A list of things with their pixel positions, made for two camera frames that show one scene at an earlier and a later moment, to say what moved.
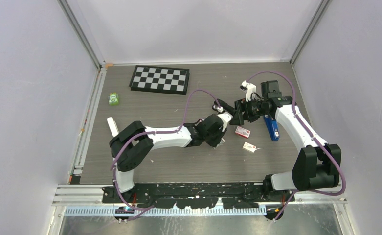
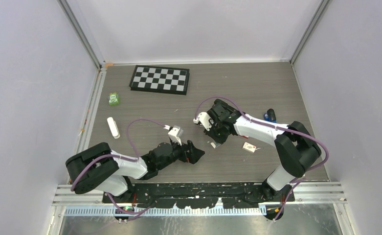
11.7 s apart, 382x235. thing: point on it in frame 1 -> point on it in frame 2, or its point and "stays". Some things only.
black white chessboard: [160, 79] stays
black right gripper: [241, 105] -> [218, 140]
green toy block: [113, 99] stays
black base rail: [193, 195] stays
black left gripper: [219, 133] -> [194, 152]
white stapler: [113, 126] stays
